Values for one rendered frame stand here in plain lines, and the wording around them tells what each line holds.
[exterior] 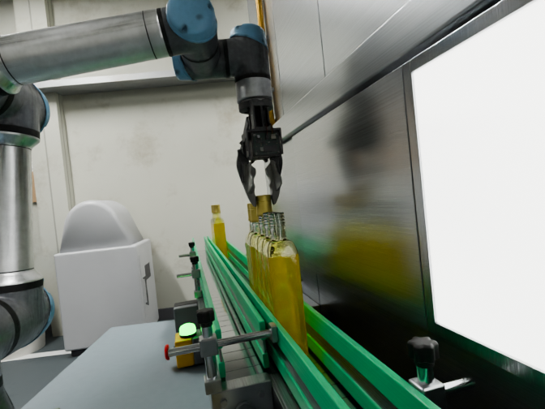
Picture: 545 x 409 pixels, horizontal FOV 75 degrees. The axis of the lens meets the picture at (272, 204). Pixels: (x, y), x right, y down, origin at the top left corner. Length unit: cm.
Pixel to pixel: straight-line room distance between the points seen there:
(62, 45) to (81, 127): 360
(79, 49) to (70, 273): 291
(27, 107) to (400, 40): 67
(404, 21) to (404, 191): 21
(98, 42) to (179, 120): 333
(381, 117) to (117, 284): 302
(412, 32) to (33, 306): 78
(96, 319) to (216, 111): 228
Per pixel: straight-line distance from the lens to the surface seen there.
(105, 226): 336
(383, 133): 54
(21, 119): 83
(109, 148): 412
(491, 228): 41
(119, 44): 66
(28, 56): 69
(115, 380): 108
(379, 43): 57
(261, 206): 75
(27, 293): 82
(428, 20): 49
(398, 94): 51
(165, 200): 391
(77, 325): 355
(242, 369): 68
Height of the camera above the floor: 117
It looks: 1 degrees down
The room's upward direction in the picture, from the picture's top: 6 degrees counter-clockwise
